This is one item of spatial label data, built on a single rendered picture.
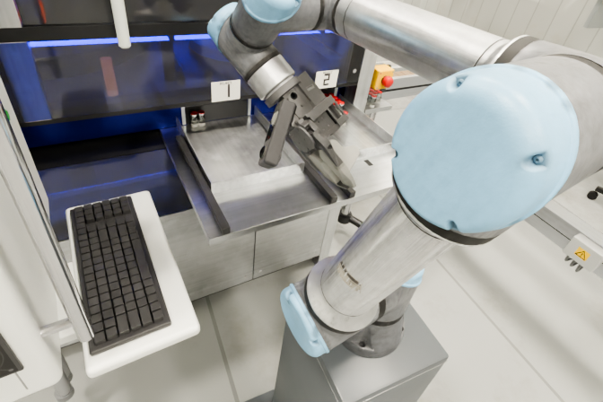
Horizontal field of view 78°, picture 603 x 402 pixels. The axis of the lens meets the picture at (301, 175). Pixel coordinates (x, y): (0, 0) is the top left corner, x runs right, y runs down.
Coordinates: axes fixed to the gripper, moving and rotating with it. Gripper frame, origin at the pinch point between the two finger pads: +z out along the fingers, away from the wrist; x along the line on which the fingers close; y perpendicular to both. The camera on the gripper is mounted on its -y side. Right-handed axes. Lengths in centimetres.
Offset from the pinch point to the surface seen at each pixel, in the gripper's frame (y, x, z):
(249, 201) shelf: -9.0, 30.7, -6.0
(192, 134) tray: -5, 54, -30
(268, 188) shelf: -2.7, 33.3, -5.0
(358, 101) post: 49, 56, -5
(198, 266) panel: -29, 93, 6
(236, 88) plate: 12, 44, -32
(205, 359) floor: -51, 98, 35
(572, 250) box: 79, 48, 96
